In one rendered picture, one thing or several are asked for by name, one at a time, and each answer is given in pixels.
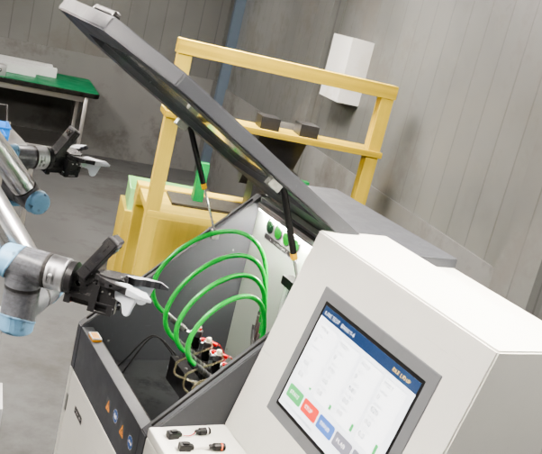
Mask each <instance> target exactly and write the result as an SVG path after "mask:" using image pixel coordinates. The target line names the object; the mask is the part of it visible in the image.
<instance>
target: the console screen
mask: <svg viewBox="0 0 542 454"><path fill-rule="evenodd" d="M441 379H442V376H441V375H440V374H439V373H438V372H437V371H436V370H435V369H433V368H432V367H430V366H429V365H428V364H427V363H425V362H424V361H423V360H421V359H420V358H419V357H417V356H416V355H415V354H414V353H412V352H411V351H410V350H408V349H407V348H406V347H404V346H403V345H402V344H401V343H400V342H399V341H397V340H396V339H395V338H394V337H392V336H391V335H390V334H388V333H387V332H386V331H384V330H383V329H382V328H381V327H379V326H378V325H377V324H375V323H374V322H373V321H371V320H370V319H369V318H368V317H366V316H365V315H364V314H362V313H361V312H360V311H358V309H357V308H356V307H354V306H353V305H352V304H350V303H349V302H348V301H346V300H345V299H344V298H342V297H341V296H340V295H338V294H337V293H336V292H335V291H333V290H332V289H331V288H329V287H328V286H326V287H325V289H324V291H323V293H322V295H321V298H320V300H319V302H318V303H317V305H316V307H315V310H314V312H313V314H312V317H311V319H310V320H309V322H308V324H307V326H306V328H305V330H304V332H303V335H302V337H301V338H300V340H299V342H298V344H297V346H296V348H295V350H294V353H293V355H292V357H291V358H290V360H289V362H288V364H287V366H286V368H285V371H284V373H283V375H282V376H281V378H280V380H279V382H278V384H277V386H276V389H275V391H274V393H273V394H272V396H271V398H270V400H269V402H268V404H267V406H266V407H267V409H268V410H269V411H270V412H271V413H272V414H273V415H274V416H275V418H276V419H277V420H278V421H279V422H280V423H281V424H282V425H283V426H284V428H285V429H286V430H287V431H288V433H289V434H290V435H291V436H292V437H293V438H294V440H295V441H296V442H297V443H298V444H299V446H300V447H301V448H302V449H303V450H304V452H305V453H306V454H402V453H403V452H404V450H405V448H406V446H407V444H408V442H409V440H410V438H411V435H412V434H413V433H414V431H415V429H416V427H417V425H418V423H419V421H420V418H421V416H422V415H423V414H424V412H425V410H426V408H427V406H428V404H429V401H430V399H431V397H432V396H433V395H434V393H435V391H436V389H437V387H438V384H439V382H440V380H441Z"/></svg>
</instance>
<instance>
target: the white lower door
mask: <svg viewBox="0 0 542 454"><path fill-rule="evenodd" d="M64 410H65V412H64V417H63V422H62V427H61V432H60V436H59V445H58V450H57V454H116V453H115V451H114V449H113V446H112V444H111V442H110V441H109V439H108V437H107V435H106V433H105V431H104V428H103V426H102V424H101V423H100V421H99V419H98V417H97V415H96V414H95V411H94V409H93V407H92V405H91V404H90V402H89V400H88V398H87V396H86V393H85V391H84V389H83V387H82V386H81V384H80V382H79V380H78V378H77V375H76V374H75V372H74V370H73V371H72V375H71V379H70V384H69V389H68V393H67V394H66V400H65V404H64Z"/></svg>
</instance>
